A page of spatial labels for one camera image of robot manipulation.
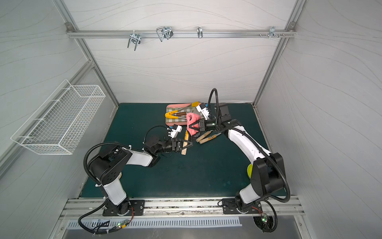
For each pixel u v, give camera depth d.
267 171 0.43
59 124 0.69
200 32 0.78
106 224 0.72
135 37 0.78
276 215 0.70
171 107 1.18
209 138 0.98
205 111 0.73
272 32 0.76
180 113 1.12
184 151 0.75
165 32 0.77
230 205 0.74
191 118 0.73
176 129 0.77
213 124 0.69
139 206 0.73
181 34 0.80
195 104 1.18
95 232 0.67
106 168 0.48
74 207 0.76
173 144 0.72
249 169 0.82
